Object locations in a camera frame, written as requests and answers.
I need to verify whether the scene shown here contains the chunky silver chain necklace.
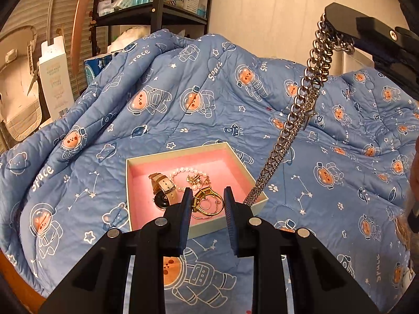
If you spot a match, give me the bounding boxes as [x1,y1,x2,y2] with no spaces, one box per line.
[242,13,356,207]

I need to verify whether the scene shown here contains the beige strap wristwatch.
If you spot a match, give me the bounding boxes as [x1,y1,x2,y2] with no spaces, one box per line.
[148,172,178,211]

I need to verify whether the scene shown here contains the white pearl bracelet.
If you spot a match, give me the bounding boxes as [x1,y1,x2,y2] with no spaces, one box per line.
[169,166,212,194]

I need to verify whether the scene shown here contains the gold charm cluster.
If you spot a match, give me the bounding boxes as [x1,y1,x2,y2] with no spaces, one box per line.
[186,173,211,189]

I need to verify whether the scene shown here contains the pink lined jewelry box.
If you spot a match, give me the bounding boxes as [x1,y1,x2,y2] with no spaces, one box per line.
[126,141,255,239]

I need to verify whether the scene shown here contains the right human hand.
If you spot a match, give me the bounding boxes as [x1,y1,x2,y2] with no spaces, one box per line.
[410,138,419,201]

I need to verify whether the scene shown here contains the blue space bear quilt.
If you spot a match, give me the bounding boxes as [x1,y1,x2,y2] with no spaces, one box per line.
[1,30,418,311]

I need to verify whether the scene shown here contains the white cardboard product box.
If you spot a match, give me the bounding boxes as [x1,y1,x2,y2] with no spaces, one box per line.
[38,36,74,121]

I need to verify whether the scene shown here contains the blue tissue pack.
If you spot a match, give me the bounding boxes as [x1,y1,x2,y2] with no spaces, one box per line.
[84,53,117,85]

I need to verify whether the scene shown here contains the black metal shelving unit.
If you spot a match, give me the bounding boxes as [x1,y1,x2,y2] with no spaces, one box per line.
[90,0,212,56]

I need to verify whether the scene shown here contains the louvered wardrobe door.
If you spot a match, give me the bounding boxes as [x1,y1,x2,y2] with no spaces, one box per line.
[0,0,112,151]

